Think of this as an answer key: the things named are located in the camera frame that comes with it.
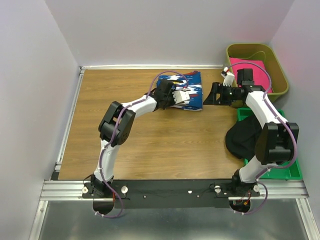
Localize olive green plastic bin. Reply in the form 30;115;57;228
226;43;289;102

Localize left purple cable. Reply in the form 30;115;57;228
94;71;190;219

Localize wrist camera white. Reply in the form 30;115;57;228
172;90;190;104
220;67;235;87

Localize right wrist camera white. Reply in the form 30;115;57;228
220;67;235;87

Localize blue white red patterned pants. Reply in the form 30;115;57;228
156;70;203;111

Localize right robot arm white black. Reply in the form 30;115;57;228
203;67;299;196

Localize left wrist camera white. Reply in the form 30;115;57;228
172;90;190;104

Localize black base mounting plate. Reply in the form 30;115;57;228
82;177;260;214

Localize green plastic tray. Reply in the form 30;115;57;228
237;107;303;180

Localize aluminium frame rail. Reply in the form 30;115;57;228
29;180;318;240

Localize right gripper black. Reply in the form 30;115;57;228
203;81;241;106

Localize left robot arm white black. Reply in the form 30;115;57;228
81;79;178;198

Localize purple cable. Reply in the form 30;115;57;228
94;71;190;219
222;62;299;216

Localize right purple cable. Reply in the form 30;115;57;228
222;62;299;216

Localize black garment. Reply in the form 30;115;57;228
225;115;262;161

